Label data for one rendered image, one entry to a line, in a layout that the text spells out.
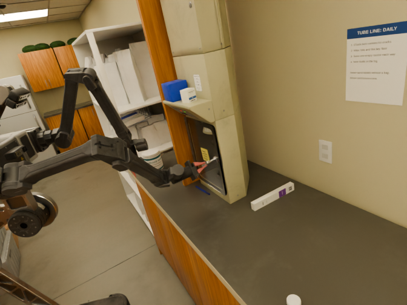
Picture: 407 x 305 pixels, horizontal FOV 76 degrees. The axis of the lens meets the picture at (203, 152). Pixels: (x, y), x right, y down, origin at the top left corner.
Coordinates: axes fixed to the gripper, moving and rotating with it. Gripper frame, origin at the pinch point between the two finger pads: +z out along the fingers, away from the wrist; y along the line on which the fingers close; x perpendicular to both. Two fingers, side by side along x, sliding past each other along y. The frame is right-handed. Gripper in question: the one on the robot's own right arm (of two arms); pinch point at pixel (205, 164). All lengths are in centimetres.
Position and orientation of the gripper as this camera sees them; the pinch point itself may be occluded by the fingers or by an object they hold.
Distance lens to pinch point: 137.5
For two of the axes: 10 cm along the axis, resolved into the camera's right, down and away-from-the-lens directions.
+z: 8.5, -3.5, 3.8
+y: -4.2, -9.0, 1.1
